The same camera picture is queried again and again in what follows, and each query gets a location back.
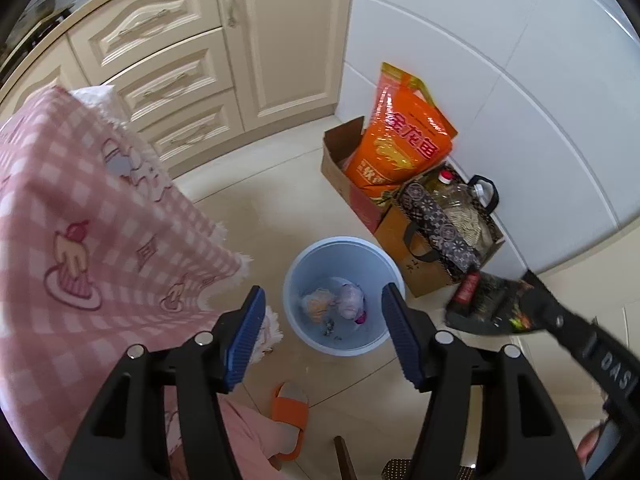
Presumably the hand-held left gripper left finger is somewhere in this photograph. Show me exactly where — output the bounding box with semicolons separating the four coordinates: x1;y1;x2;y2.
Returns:
59;285;267;480

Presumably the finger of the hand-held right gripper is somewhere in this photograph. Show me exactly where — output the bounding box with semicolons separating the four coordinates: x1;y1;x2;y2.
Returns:
520;269;601;356

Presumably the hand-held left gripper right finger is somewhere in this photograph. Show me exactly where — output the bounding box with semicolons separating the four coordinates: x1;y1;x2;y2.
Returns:
381;282;586;480

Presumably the clear plastic wrap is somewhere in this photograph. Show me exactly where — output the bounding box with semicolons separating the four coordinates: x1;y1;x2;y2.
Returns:
334;282;368;325

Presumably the dark snack wrapper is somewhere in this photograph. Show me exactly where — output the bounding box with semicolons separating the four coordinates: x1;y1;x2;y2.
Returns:
445;269;548;337

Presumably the blue plastic bin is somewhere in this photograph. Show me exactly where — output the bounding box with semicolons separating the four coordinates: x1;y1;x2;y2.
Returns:
282;236;405;357

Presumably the person's right hand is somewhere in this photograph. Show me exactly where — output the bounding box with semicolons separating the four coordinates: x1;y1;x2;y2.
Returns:
575;421;608;467

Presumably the orange slipper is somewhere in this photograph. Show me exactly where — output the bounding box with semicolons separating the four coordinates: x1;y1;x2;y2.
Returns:
270;381;309;461

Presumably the person's pink trouser leg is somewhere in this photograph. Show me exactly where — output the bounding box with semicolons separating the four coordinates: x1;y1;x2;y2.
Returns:
165;390;296;480

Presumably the bag of dried noodles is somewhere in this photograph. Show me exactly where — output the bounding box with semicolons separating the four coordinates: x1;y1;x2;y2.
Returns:
440;205;496;246

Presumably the dark patterned stool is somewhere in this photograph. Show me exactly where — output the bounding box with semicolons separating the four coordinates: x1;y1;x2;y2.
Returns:
382;457;476;480

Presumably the brown wooden chair leg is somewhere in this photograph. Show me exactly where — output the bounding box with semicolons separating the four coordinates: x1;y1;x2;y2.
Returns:
334;436;358;480

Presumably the clear cooking oil bottle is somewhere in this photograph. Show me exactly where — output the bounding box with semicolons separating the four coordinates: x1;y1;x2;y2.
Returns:
430;170;488;221

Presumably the open cardboard box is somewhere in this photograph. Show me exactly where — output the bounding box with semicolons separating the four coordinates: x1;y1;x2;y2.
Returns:
321;116;401;233

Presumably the orange rice bag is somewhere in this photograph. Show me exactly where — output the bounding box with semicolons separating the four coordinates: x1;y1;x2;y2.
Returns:
344;62;458;201

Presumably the pink checked tablecloth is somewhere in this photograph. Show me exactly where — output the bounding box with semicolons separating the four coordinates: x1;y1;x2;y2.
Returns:
0;85;281;466

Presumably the cream base cabinet unit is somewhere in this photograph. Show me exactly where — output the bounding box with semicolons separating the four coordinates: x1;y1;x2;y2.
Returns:
0;0;358;181

